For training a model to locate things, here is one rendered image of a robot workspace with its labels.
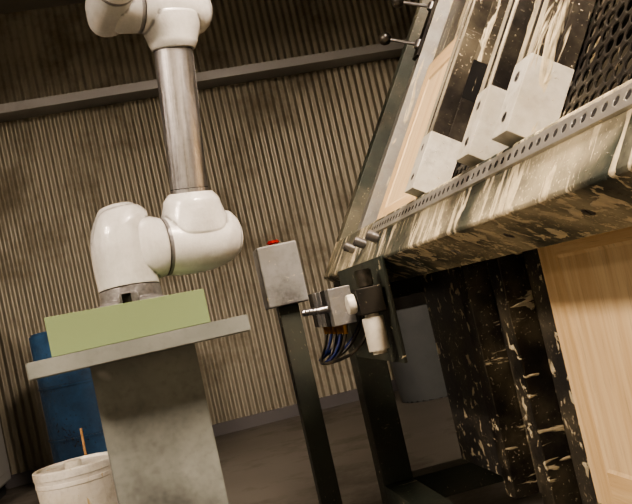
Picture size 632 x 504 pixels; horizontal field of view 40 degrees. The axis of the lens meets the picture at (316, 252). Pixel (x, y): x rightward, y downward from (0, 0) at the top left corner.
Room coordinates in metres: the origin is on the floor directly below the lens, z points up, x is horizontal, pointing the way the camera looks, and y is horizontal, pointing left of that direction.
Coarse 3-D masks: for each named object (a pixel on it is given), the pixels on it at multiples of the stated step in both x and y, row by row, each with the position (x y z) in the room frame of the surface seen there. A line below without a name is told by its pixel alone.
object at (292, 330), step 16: (288, 320) 2.51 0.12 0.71; (288, 336) 2.51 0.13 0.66; (304, 336) 2.52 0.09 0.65; (288, 352) 2.51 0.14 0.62; (304, 352) 2.51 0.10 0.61; (304, 368) 2.51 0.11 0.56; (304, 384) 2.51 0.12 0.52; (304, 400) 2.51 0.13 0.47; (304, 416) 2.51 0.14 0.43; (320, 416) 2.52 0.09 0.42; (304, 432) 2.54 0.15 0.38; (320, 432) 2.51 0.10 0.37; (320, 448) 2.51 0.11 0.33; (320, 464) 2.51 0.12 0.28; (320, 480) 2.51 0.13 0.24; (336, 480) 2.52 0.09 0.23; (320, 496) 2.51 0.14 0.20; (336, 496) 2.51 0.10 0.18
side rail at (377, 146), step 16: (416, 16) 2.65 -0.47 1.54; (416, 32) 2.64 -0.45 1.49; (400, 64) 2.63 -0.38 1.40; (400, 80) 2.63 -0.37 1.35; (400, 96) 2.63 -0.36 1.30; (384, 112) 2.62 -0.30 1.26; (384, 128) 2.61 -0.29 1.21; (384, 144) 2.61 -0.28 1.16; (368, 160) 2.60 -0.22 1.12; (368, 176) 2.60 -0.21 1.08; (368, 192) 2.60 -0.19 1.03; (352, 208) 2.59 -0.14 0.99; (352, 224) 2.59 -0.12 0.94
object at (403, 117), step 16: (448, 0) 2.41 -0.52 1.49; (432, 32) 2.40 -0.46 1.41; (432, 48) 2.40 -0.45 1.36; (416, 64) 2.40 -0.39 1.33; (416, 80) 2.39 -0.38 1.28; (416, 96) 2.39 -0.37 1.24; (400, 112) 2.38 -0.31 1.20; (400, 128) 2.37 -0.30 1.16; (400, 144) 2.37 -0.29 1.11; (384, 160) 2.36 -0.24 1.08; (384, 176) 2.36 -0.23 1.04; (384, 192) 2.36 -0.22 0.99; (368, 208) 2.35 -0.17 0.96; (368, 224) 2.35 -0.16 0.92
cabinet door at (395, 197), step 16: (448, 48) 2.14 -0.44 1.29; (432, 64) 2.28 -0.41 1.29; (432, 80) 2.21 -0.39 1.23; (432, 96) 2.14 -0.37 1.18; (416, 112) 2.26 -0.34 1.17; (416, 128) 2.20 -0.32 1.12; (416, 144) 2.13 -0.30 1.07; (400, 160) 2.24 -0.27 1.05; (400, 176) 2.18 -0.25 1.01; (400, 192) 2.11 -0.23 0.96; (384, 208) 2.23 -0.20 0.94
